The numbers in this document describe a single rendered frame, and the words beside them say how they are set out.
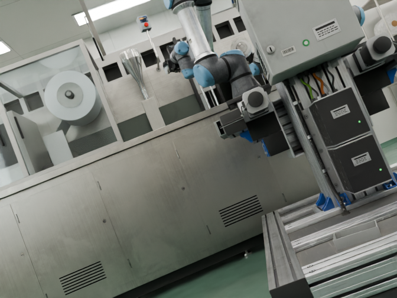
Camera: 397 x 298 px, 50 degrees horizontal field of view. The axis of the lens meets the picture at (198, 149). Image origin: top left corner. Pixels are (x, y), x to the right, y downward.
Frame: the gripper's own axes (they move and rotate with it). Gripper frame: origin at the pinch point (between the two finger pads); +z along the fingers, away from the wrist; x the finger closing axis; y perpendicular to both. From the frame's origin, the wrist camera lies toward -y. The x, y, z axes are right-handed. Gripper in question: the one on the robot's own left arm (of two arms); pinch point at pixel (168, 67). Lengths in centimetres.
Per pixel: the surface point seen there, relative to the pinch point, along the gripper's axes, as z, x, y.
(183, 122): -3.8, -0.8, 36.3
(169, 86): 55, 15, -5
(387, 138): 221, 340, 68
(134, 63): 32.5, -12.0, -17.5
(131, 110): 63, -16, 6
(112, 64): 64, -22, -31
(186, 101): 54, 24, 10
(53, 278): 22, -91, 104
